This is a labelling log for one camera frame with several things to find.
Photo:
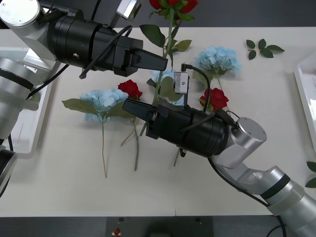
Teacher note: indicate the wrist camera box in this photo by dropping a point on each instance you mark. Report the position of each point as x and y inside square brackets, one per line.
[182, 82]
[128, 8]

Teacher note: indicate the green leaf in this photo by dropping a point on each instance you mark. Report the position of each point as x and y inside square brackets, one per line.
[312, 166]
[311, 183]

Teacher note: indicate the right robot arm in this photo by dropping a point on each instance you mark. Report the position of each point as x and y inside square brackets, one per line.
[249, 133]

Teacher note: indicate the green leaf twig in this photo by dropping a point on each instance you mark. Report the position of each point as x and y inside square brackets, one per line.
[184, 45]
[266, 52]

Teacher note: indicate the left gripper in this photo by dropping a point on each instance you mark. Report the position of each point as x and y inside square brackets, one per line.
[111, 51]

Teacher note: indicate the red emergency stop button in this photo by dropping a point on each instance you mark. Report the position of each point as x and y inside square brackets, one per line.
[116, 232]

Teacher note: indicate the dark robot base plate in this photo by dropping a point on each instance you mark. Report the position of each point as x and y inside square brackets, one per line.
[158, 228]

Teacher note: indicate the pale blue flower with stem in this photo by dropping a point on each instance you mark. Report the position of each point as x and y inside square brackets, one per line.
[166, 91]
[103, 97]
[217, 58]

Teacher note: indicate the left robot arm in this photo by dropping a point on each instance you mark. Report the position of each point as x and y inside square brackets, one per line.
[71, 42]

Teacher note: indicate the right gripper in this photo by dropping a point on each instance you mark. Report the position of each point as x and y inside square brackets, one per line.
[170, 123]

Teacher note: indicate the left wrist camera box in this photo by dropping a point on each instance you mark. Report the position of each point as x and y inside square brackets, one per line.
[128, 8]

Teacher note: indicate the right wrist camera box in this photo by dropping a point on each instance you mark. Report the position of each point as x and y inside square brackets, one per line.
[182, 82]

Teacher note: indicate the shallow white box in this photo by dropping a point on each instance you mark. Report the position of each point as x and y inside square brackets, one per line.
[37, 128]
[308, 98]

